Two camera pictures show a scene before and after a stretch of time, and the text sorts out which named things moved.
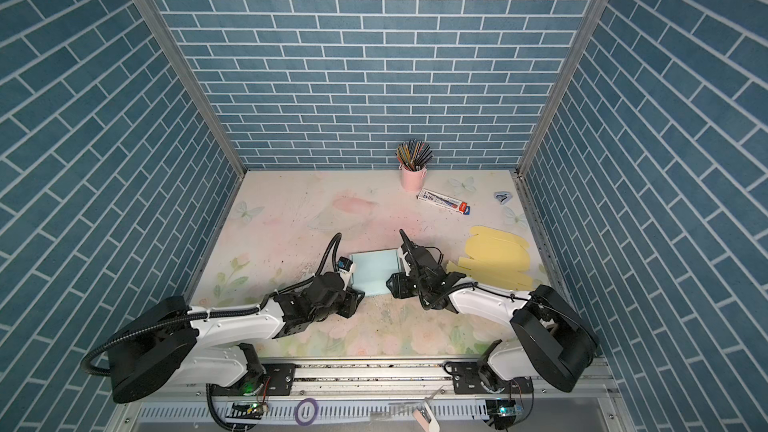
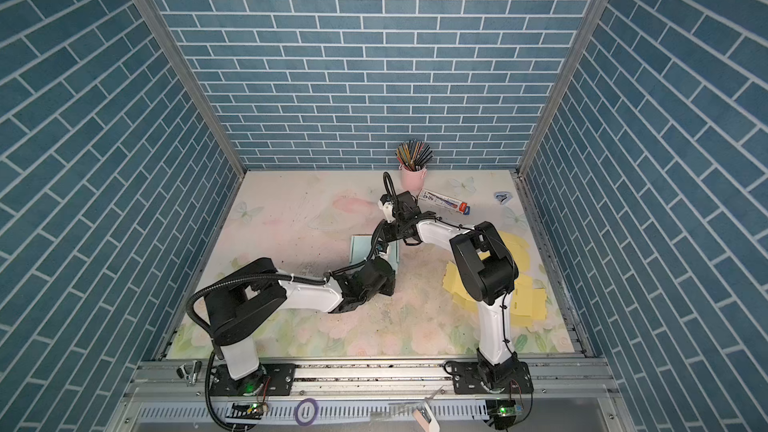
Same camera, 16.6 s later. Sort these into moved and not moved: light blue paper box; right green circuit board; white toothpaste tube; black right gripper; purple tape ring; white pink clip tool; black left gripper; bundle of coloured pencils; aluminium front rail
Moved: black right gripper; black left gripper; light blue paper box
Not moved: right green circuit board; purple tape ring; white toothpaste tube; bundle of coloured pencils; white pink clip tool; aluminium front rail
